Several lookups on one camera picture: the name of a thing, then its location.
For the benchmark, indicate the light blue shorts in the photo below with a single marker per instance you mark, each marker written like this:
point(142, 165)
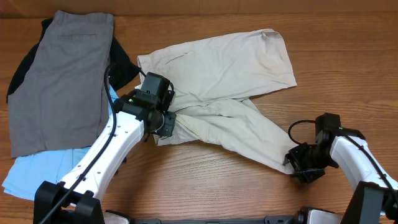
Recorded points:
point(34, 171)

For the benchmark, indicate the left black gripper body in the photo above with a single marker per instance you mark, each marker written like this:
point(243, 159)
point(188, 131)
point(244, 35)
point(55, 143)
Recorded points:
point(167, 126)

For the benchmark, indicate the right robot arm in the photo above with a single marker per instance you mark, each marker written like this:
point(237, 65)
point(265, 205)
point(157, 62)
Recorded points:
point(375, 191)

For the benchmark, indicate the black garment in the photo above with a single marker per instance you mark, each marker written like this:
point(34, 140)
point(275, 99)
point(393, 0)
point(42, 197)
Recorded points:
point(123, 71)

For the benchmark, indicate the grey shorts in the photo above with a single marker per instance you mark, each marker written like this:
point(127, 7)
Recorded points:
point(73, 53)

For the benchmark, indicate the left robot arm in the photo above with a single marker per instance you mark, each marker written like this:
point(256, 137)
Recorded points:
point(134, 118)

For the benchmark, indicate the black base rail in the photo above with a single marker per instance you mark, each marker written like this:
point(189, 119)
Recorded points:
point(217, 220)

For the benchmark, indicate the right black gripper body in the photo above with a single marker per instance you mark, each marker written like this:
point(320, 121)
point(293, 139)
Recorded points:
point(308, 162)

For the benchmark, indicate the beige khaki shorts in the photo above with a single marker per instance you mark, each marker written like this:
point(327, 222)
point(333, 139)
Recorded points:
point(214, 80)

